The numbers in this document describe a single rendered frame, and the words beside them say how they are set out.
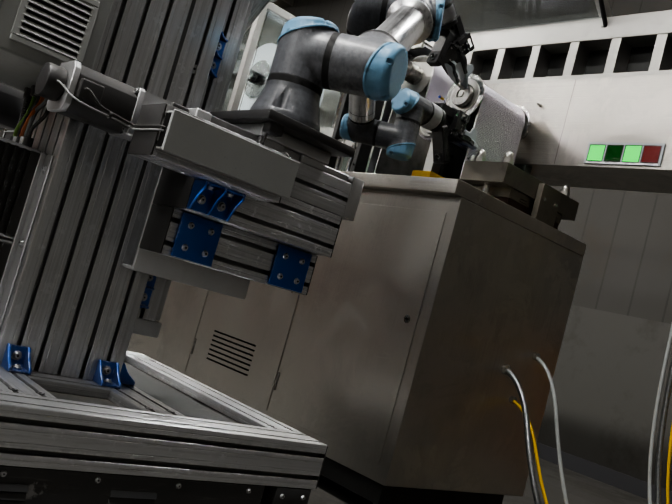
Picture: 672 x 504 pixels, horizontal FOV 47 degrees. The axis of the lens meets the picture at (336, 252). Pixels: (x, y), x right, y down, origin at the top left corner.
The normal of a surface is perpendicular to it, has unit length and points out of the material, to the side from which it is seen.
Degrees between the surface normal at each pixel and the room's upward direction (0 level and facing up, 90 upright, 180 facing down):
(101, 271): 90
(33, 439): 90
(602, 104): 90
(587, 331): 90
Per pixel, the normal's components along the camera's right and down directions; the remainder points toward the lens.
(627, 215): -0.73, -0.25
